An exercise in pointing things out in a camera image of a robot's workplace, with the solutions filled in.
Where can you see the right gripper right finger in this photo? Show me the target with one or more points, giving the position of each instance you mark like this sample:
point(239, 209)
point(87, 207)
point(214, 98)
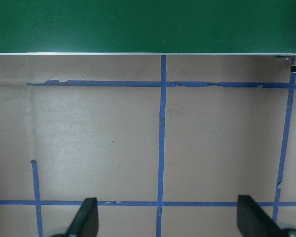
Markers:
point(252, 220)

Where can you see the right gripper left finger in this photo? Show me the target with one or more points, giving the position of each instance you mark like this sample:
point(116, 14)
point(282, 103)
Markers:
point(86, 221)

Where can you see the green conveyor belt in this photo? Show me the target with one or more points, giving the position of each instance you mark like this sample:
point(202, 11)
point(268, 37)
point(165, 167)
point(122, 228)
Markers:
point(248, 27)

